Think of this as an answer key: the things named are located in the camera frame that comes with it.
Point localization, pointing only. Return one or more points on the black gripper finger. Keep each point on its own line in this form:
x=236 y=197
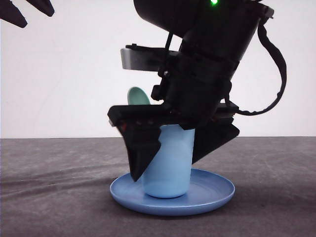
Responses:
x=44 y=6
x=10 y=13

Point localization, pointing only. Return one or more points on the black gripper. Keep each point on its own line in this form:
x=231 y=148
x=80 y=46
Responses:
x=191 y=91

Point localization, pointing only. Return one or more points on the light blue plastic cup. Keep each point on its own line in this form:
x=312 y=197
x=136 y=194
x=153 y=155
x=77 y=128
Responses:
x=168 y=174

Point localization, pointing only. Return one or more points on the mint green plastic spoon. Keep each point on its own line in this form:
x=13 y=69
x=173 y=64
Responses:
x=136 y=96

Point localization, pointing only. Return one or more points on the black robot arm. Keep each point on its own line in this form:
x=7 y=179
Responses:
x=224 y=28

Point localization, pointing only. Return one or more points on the blue plastic plate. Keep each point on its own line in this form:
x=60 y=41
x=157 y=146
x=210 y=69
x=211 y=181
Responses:
x=207 y=191

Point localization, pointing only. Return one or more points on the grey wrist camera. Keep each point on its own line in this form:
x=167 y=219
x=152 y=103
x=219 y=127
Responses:
x=135 y=57

